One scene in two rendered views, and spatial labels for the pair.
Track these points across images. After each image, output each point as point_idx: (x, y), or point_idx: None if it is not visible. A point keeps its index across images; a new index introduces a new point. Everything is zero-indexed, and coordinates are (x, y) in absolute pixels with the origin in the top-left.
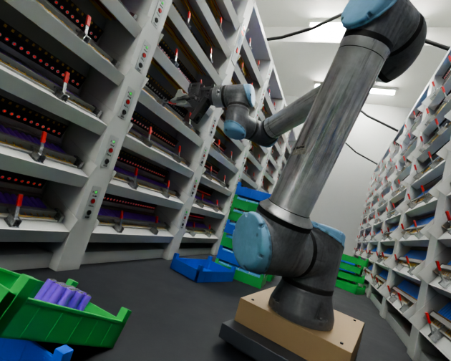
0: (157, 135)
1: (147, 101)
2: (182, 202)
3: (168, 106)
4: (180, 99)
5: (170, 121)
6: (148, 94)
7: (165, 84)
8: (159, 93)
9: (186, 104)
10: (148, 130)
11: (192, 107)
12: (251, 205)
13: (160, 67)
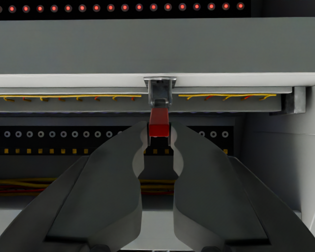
0: (3, 7)
1: (281, 44)
2: None
3: (27, 123)
4: (247, 182)
5: (47, 34)
6: (222, 89)
7: (69, 163)
8: (85, 135)
9: (124, 194)
10: (58, 4)
11: (24, 229)
12: None
13: (149, 192)
